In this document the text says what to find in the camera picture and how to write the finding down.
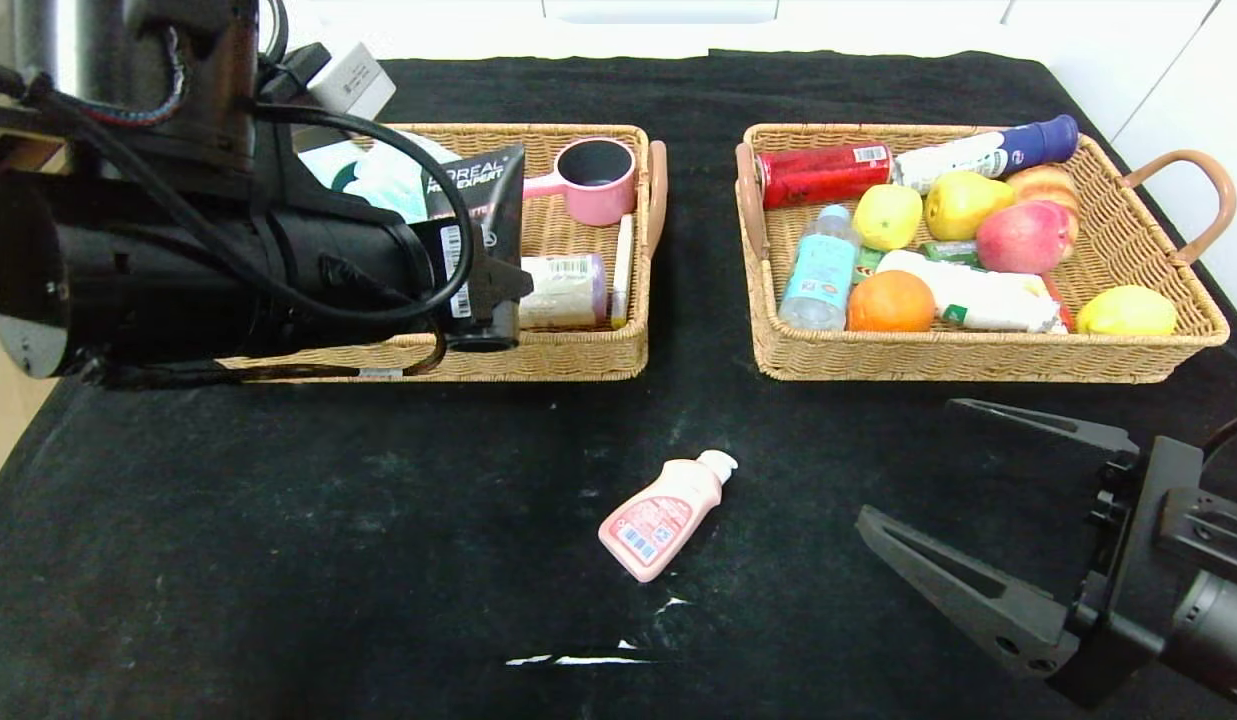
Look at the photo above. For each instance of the orange fruit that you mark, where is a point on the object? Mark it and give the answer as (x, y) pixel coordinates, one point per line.
(890, 302)

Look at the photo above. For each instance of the white spray bottle blue cap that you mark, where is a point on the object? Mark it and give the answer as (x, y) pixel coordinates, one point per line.
(958, 158)

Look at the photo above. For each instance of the pink lotion bottle white cap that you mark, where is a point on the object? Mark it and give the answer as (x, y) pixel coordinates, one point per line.
(658, 520)

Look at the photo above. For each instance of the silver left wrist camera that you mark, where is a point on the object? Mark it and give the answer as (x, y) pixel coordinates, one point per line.
(353, 82)

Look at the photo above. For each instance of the white roll with purple ends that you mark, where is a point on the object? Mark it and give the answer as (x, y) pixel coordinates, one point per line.
(568, 292)

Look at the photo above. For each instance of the yellow lemon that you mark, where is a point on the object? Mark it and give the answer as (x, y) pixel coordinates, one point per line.
(888, 217)
(1126, 310)

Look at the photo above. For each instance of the red drink can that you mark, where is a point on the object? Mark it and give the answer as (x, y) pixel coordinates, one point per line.
(823, 177)

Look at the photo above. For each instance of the white and yellow stick tube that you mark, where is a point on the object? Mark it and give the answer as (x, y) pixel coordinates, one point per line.
(623, 270)

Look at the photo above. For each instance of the small dark green box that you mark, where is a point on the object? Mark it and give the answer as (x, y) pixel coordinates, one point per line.
(948, 253)

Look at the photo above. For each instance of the red apple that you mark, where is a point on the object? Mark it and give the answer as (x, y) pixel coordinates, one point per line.
(1023, 238)

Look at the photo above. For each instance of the white AD milk bottle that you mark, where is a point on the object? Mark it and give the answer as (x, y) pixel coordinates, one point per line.
(978, 298)

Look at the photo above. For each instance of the orange brown bread bun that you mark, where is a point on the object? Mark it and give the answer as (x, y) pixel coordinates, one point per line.
(1048, 182)

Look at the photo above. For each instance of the light blue bath loofah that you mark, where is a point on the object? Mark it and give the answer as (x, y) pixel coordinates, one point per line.
(398, 180)

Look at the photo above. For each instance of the yellow pear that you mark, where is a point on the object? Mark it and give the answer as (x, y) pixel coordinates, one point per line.
(963, 205)

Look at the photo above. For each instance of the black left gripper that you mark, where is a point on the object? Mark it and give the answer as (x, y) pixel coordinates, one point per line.
(459, 272)

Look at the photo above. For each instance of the clear water bottle blue label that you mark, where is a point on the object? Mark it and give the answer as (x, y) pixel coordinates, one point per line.
(820, 280)

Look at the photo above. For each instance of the red sausage stick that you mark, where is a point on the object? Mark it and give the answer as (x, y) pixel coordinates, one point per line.
(1060, 305)

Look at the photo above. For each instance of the black face wash tube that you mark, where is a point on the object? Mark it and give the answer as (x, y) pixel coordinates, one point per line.
(478, 185)

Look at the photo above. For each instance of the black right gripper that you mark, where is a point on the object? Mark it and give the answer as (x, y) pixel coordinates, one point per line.
(1126, 562)

